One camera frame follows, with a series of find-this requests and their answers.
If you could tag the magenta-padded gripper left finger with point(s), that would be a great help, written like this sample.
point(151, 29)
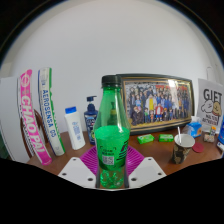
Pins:
point(78, 171)

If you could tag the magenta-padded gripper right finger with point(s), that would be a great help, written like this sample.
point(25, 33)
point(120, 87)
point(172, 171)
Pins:
point(146, 171)

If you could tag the green plastic drink bottle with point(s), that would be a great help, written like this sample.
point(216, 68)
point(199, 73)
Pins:
point(111, 140)

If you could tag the green soap box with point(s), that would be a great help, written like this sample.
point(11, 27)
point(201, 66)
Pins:
point(166, 137)
point(145, 139)

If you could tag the patterned paper cup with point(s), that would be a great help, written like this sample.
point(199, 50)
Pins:
point(181, 153)

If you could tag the white bottle with blue cap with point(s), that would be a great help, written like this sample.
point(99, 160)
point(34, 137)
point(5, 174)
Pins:
point(75, 130)

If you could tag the white stick in cup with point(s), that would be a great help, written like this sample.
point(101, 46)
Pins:
point(179, 133)

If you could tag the dark blue pump bottle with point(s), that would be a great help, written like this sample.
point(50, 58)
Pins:
point(90, 121)

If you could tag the flat round red coaster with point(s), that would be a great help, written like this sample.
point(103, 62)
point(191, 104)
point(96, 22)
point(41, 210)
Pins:
point(199, 147)

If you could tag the blue tissue pack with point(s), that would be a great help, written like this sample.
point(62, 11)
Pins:
point(194, 128)

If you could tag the green and white shuttlecock tube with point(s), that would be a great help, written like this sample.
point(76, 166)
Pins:
point(50, 113)

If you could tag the pink shuttlecock tube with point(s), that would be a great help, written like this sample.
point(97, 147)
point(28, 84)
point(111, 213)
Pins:
point(31, 123)

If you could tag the framed group picture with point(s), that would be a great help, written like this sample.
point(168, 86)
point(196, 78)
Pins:
point(160, 103)

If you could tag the small beige box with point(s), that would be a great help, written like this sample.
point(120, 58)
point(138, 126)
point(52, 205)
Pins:
point(209, 137)

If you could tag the white panel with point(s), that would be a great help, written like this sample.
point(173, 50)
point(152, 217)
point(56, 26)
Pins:
point(9, 116)

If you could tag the white paper gift bag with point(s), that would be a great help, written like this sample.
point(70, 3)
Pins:
point(211, 103)

